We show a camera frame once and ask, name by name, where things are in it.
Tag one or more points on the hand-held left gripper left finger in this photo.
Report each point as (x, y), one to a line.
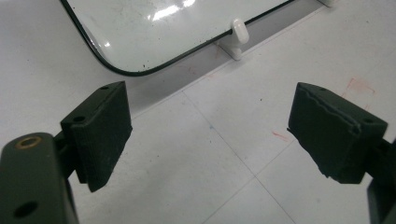
(96, 137)

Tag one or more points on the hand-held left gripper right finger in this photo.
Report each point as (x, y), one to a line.
(333, 140)

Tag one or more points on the white plastic clip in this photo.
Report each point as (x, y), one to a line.
(239, 32)

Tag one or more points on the white dry-erase whiteboard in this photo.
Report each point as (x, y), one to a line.
(140, 37)

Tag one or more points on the white table cover sheet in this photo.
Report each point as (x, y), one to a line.
(218, 155)

